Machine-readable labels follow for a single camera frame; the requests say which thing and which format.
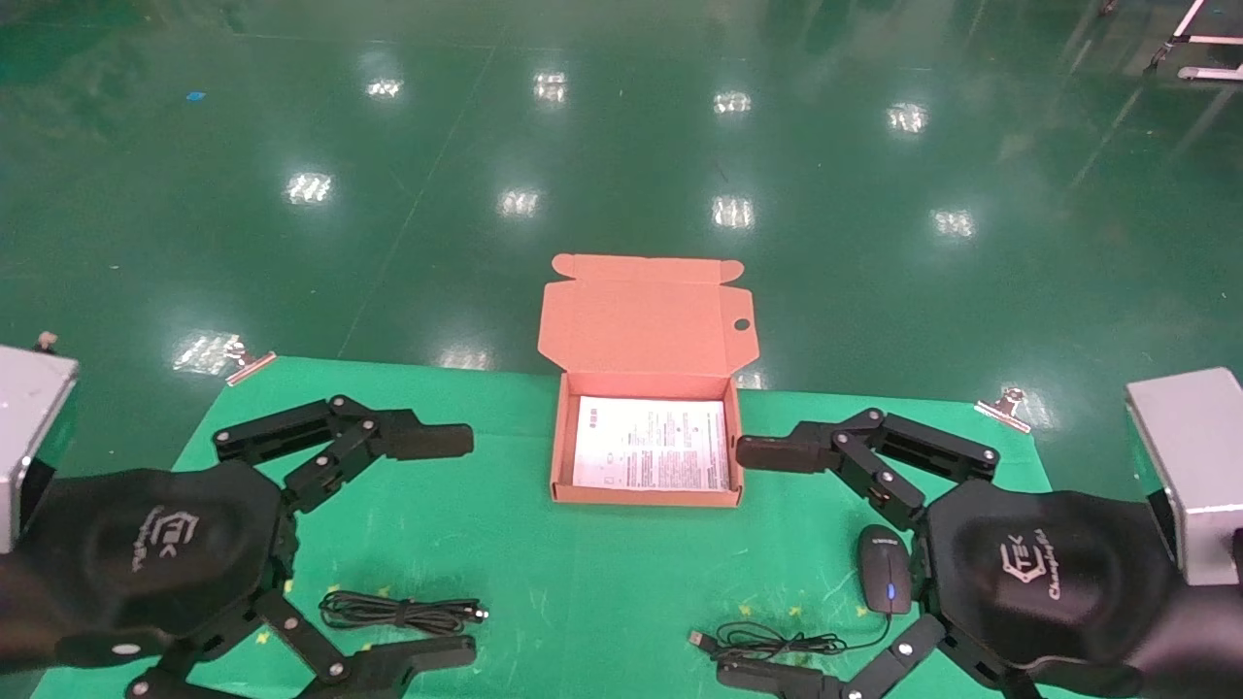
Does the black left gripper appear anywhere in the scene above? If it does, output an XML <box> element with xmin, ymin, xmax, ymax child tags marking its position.
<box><xmin>0</xmin><ymin>395</ymin><xmax>479</xmax><ymax>699</ymax></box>

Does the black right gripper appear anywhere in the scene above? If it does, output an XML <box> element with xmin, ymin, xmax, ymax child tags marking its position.
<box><xmin>716</xmin><ymin>408</ymin><xmax>1243</xmax><ymax>699</ymax></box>

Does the black wired computer mouse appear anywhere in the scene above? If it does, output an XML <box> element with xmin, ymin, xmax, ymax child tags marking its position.
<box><xmin>689</xmin><ymin>525</ymin><xmax>914</xmax><ymax>667</ymax></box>

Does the black data cable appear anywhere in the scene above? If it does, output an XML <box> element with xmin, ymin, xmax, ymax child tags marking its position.
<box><xmin>319</xmin><ymin>589</ymin><xmax>489</xmax><ymax>637</ymax></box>

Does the orange cardboard box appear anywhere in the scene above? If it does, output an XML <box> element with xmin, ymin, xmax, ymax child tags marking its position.
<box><xmin>537</xmin><ymin>253</ymin><xmax>758</xmax><ymax>508</ymax></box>

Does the green table cloth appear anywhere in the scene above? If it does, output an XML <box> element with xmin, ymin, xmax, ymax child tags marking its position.
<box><xmin>29</xmin><ymin>355</ymin><xmax>1137</xmax><ymax>699</ymax></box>

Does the metal binder clip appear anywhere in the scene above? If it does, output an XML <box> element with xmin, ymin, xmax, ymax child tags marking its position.
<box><xmin>225</xmin><ymin>338</ymin><xmax>278</xmax><ymax>386</ymax></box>
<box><xmin>974</xmin><ymin>387</ymin><xmax>1032</xmax><ymax>432</ymax></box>

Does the white printed instruction sheet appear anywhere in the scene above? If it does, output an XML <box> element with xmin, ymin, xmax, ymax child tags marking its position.
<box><xmin>572</xmin><ymin>395</ymin><xmax>730</xmax><ymax>492</ymax></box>

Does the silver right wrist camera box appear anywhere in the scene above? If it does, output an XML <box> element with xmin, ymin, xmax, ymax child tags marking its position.
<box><xmin>1125</xmin><ymin>367</ymin><xmax>1243</xmax><ymax>587</ymax></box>

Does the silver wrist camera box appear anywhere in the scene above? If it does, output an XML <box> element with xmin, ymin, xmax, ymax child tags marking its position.
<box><xmin>0</xmin><ymin>345</ymin><xmax>80</xmax><ymax>554</ymax></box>
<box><xmin>1125</xmin><ymin>367</ymin><xmax>1243</xmax><ymax>587</ymax></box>

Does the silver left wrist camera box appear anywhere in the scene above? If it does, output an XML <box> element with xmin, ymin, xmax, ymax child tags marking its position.
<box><xmin>0</xmin><ymin>345</ymin><xmax>80</xmax><ymax>554</ymax></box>

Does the white metal frame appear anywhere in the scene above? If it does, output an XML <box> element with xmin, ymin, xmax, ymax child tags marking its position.
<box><xmin>1151</xmin><ymin>0</ymin><xmax>1243</xmax><ymax>82</ymax></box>

